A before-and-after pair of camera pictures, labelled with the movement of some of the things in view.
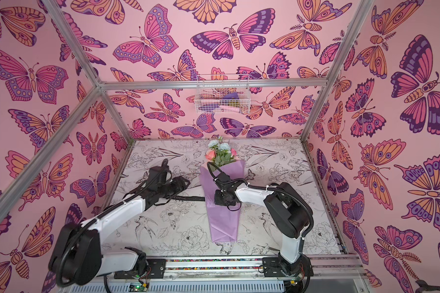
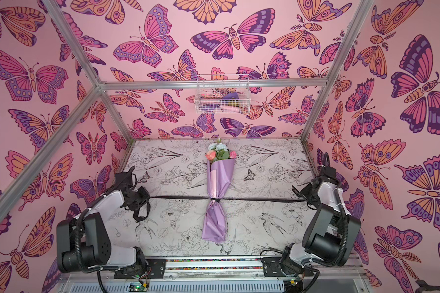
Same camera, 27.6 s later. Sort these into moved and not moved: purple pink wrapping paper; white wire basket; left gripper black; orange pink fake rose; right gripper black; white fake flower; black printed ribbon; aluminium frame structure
Moved: left gripper black; right gripper black; black printed ribbon; purple pink wrapping paper; white fake flower
Not moved: white wire basket; orange pink fake rose; aluminium frame structure
